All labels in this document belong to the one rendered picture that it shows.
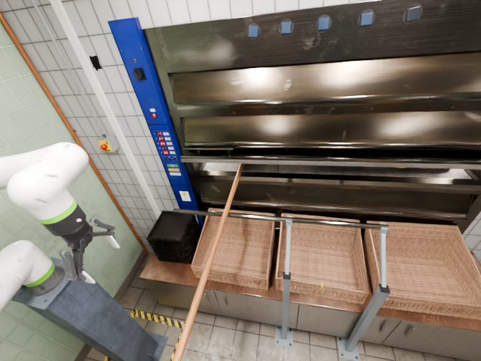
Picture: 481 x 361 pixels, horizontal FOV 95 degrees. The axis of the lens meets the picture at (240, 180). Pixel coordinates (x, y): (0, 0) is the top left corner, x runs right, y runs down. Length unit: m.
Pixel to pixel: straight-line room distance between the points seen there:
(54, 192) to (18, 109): 1.23
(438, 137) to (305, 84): 0.75
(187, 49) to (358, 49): 0.83
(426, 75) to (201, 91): 1.10
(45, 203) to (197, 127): 0.98
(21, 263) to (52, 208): 0.59
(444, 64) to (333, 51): 0.49
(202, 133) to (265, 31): 0.66
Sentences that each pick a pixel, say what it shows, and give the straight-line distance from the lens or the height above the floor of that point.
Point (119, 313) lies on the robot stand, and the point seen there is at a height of 0.70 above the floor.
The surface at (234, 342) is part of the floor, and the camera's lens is 2.23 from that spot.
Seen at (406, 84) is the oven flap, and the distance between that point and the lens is 1.37.
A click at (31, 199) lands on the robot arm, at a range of 0.72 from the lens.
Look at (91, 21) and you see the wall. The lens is 1.61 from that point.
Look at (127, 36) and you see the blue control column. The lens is 1.47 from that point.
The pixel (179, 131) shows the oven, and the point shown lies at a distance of 1.55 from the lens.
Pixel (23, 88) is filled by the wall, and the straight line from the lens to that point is 1.95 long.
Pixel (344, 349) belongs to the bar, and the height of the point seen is 0.01.
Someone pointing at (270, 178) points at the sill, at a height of 1.17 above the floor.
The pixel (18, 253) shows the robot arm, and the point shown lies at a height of 1.44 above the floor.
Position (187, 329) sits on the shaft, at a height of 1.20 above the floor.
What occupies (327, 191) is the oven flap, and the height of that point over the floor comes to 1.06.
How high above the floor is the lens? 2.13
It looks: 38 degrees down
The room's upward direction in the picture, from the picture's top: 8 degrees counter-clockwise
